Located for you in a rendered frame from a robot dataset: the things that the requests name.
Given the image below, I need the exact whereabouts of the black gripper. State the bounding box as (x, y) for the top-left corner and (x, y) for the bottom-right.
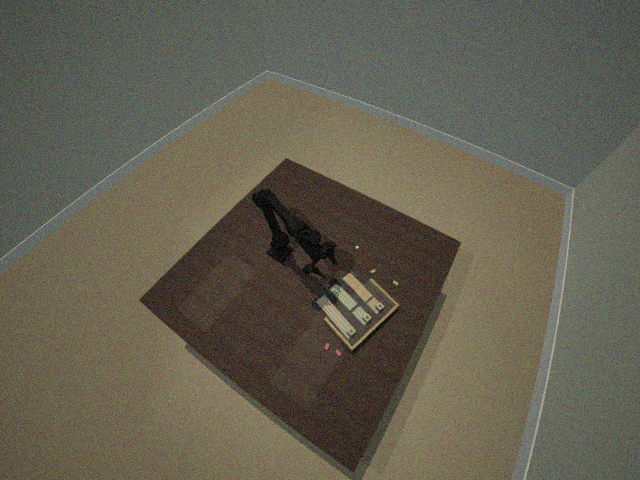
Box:
(302, 242), (337, 278)

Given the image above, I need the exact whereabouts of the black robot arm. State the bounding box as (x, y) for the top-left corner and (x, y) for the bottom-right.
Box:
(252, 188), (332, 259)

